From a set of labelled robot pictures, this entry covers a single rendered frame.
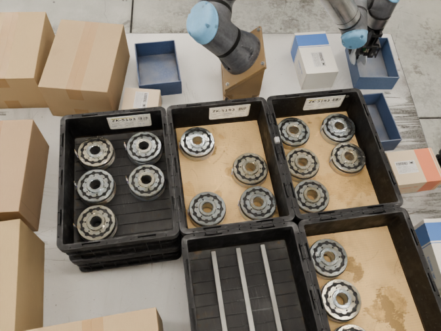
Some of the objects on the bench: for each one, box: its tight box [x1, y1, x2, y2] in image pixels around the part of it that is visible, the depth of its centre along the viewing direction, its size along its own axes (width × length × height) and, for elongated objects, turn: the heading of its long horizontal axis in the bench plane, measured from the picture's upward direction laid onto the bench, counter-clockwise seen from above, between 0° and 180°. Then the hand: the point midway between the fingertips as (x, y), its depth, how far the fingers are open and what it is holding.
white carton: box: [290, 32, 339, 90], centre depth 159 cm, size 20×12×9 cm, turn 6°
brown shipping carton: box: [0, 12, 55, 109], centre depth 148 cm, size 30×22×16 cm
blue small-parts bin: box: [363, 93, 402, 151], centre depth 148 cm, size 20×15×7 cm
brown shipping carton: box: [38, 19, 130, 116], centre depth 147 cm, size 30×22×16 cm
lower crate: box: [69, 233, 182, 272], centre depth 127 cm, size 40×30×12 cm
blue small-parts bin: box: [345, 37, 400, 89], centre depth 161 cm, size 20×15×7 cm
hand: (354, 59), depth 159 cm, fingers closed
